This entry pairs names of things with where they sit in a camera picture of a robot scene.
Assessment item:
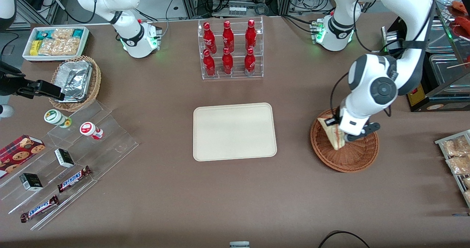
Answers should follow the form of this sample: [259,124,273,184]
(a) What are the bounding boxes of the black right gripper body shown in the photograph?
[0,62,36,96]

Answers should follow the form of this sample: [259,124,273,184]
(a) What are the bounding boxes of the triangle sandwich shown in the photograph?
[317,116,346,150]

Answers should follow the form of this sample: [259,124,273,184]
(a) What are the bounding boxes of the brown round wicker basket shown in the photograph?
[310,107,380,173]

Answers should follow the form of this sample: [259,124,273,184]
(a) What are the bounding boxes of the light tan wicker basket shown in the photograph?
[48,55,102,112]

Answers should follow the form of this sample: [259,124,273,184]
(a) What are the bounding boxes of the tray of packaged snacks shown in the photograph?
[434,129,470,208]

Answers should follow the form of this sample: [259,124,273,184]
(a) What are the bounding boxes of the cream rectangular tray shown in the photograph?
[193,102,278,162]

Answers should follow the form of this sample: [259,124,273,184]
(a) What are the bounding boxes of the aluminium foil container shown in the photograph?
[51,60,93,103]

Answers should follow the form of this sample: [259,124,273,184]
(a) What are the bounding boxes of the green lid yogurt cup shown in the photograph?
[44,109,73,128]

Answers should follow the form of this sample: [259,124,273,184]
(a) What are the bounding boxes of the large clear cracker bag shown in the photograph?
[38,38,82,56]

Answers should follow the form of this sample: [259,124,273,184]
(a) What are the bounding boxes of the red lid yogurt cup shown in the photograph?
[80,122,104,140]

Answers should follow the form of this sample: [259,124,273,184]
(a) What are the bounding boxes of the white rectangular snack bin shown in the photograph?
[22,26,90,62]

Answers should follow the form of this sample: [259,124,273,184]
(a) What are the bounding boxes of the small clear cracker bag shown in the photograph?
[51,28,75,40]

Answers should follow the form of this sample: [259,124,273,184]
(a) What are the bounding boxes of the red tartan cookie box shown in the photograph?
[0,134,46,179]

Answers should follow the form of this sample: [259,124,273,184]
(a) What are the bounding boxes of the small black carton box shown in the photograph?
[54,148,75,168]
[19,173,43,191]

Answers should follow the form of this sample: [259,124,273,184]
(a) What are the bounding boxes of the clear acrylic stepped stand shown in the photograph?
[0,136,99,231]
[47,99,139,180]

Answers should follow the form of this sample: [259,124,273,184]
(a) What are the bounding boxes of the Snickers chocolate bar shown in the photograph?
[20,195,60,223]
[57,166,92,193]

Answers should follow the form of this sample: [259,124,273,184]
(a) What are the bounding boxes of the red cola bottle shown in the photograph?
[245,19,257,51]
[223,20,235,53]
[244,48,256,75]
[203,22,217,54]
[203,49,216,77]
[222,47,234,75]

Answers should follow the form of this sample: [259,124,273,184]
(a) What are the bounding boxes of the clear acrylic bottle rack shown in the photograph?
[198,16,264,80]

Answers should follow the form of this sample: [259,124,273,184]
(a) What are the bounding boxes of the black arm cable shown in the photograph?
[330,72,351,121]

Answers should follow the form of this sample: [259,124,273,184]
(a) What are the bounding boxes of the black looped cable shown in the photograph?
[318,230,371,248]

